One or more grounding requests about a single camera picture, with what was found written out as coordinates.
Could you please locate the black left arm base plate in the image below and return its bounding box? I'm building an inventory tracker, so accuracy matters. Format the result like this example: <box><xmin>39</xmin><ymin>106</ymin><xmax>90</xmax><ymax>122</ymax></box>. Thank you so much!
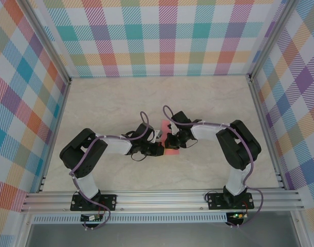
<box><xmin>70</xmin><ymin>193</ymin><xmax>117</xmax><ymax>211</ymax></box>

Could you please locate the pink cloth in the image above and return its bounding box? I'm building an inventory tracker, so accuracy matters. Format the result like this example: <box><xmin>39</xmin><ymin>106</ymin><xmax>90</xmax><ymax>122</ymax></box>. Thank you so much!
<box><xmin>156</xmin><ymin>120</ymin><xmax>180</xmax><ymax>156</ymax></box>

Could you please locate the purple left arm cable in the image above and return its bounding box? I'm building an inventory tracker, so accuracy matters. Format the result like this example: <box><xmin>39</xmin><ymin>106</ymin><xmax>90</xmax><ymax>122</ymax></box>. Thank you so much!
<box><xmin>69</xmin><ymin>111</ymin><xmax>150</xmax><ymax>231</ymax></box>

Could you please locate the perforated metal cable tray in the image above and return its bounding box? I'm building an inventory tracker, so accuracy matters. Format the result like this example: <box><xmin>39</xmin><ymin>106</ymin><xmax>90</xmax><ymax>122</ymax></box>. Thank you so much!
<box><xmin>32</xmin><ymin>213</ymin><xmax>228</xmax><ymax>224</ymax></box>

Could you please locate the aluminium frame post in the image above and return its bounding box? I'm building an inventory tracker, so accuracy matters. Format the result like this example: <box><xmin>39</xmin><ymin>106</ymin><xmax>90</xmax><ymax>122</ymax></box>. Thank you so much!
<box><xmin>22</xmin><ymin>0</ymin><xmax>72</xmax><ymax>85</ymax></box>
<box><xmin>245</xmin><ymin>0</ymin><xmax>300</xmax><ymax>80</ymax></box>

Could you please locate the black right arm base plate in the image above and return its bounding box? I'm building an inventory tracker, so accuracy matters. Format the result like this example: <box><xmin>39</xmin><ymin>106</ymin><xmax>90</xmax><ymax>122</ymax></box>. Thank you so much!
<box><xmin>207</xmin><ymin>191</ymin><xmax>255</xmax><ymax>209</ymax></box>

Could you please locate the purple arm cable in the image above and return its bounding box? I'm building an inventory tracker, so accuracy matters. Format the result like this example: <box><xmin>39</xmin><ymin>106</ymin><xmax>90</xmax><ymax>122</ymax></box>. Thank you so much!
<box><xmin>69</xmin><ymin>111</ymin><xmax>150</xmax><ymax>231</ymax></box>
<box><xmin>163</xmin><ymin>104</ymin><xmax>265</xmax><ymax>228</ymax></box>

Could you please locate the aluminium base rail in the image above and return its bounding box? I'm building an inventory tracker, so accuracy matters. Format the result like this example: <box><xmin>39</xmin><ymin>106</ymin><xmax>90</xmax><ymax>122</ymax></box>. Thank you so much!
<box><xmin>20</xmin><ymin>189</ymin><xmax>305</xmax><ymax>213</ymax></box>

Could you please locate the grey metal panel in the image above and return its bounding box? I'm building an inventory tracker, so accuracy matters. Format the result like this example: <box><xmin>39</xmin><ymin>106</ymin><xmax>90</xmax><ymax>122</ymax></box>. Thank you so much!
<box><xmin>25</xmin><ymin>223</ymin><xmax>301</xmax><ymax>247</ymax></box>

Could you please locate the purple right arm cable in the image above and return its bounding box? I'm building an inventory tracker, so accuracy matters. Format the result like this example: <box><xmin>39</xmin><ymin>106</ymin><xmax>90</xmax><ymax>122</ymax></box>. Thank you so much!
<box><xmin>163</xmin><ymin>104</ymin><xmax>265</xmax><ymax>228</ymax></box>

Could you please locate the aluminium side rail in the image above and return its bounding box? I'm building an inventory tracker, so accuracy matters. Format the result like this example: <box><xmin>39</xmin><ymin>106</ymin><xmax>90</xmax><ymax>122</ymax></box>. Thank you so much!
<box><xmin>37</xmin><ymin>78</ymin><xmax>72</xmax><ymax>193</ymax></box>
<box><xmin>245</xmin><ymin>74</ymin><xmax>287</xmax><ymax>191</ymax></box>

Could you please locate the thin black left gripper wire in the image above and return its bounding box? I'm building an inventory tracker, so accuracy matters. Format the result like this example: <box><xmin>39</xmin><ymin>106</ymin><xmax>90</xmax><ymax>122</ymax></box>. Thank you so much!
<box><xmin>131</xmin><ymin>153</ymin><xmax>147</xmax><ymax>163</ymax></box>

